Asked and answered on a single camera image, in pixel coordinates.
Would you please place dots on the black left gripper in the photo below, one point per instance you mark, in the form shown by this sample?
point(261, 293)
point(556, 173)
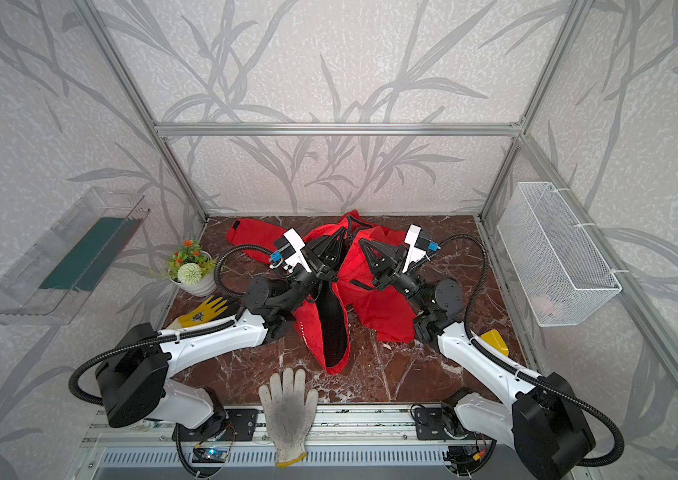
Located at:
point(321, 263)

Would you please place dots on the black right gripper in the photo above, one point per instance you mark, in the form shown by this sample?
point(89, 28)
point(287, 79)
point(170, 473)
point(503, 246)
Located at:
point(387, 270)

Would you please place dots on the red X-Sport jacket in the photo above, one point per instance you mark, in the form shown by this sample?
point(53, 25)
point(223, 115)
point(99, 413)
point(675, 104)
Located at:
point(369, 294)

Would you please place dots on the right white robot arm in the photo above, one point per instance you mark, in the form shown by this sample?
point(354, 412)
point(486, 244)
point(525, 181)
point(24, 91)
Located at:
point(551, 430)

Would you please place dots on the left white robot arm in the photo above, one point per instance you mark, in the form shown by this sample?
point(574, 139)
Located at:
point(133, 381)

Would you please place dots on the yellow plastic scoop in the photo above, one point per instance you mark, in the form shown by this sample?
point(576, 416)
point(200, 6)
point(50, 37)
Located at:
point(496, 341)

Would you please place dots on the yellow black rubber glove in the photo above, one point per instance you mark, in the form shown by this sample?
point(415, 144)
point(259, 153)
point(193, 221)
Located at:
point(209, 310)

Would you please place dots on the potted artificial flower plant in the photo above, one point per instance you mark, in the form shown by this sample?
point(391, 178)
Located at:
point(192, 269)

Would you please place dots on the pink object in basket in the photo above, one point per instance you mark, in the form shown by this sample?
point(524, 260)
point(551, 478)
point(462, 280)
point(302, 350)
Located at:
point(547, 307)

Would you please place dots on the white knit work glove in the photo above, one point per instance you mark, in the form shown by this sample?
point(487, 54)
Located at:
point(290, 411)

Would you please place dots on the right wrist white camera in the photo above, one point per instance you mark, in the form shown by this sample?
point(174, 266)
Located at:
point(420, 248)

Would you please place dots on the wrist white camera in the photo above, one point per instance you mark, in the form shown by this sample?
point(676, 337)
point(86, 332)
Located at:
point(420, 248)
point(289, 253)

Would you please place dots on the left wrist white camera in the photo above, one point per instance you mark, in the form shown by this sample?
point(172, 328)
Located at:
point(289, 253)

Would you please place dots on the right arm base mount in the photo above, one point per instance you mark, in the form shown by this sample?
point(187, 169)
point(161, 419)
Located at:
point(430, 424)

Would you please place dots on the white wire mesh basket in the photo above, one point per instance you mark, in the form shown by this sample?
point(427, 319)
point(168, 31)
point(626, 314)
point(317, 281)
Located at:
point(553, 253)

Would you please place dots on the aluminium cage frame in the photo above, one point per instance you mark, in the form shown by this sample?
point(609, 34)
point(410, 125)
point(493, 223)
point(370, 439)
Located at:
point(411, 107)

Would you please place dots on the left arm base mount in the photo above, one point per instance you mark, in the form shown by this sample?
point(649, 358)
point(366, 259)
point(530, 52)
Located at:
point(236, 424)

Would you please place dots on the clear plastic wall tray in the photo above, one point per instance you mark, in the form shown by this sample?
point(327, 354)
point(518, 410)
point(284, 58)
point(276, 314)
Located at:
point(53, 280)

